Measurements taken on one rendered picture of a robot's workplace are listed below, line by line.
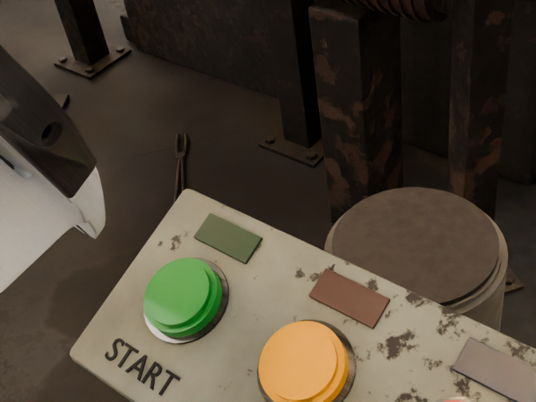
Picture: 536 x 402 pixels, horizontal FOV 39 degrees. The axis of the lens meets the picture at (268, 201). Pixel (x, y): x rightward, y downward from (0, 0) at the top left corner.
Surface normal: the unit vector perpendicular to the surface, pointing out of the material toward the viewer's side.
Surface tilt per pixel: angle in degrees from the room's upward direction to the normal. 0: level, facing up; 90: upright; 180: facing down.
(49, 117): 95
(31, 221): 92
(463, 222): 0
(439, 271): 0
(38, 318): 0
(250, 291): 20
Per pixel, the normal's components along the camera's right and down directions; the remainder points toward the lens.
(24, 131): 0.78, 0.36
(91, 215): 0.85, 0.49
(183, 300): -0.33, -0.49
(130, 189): -0.13, -0.74
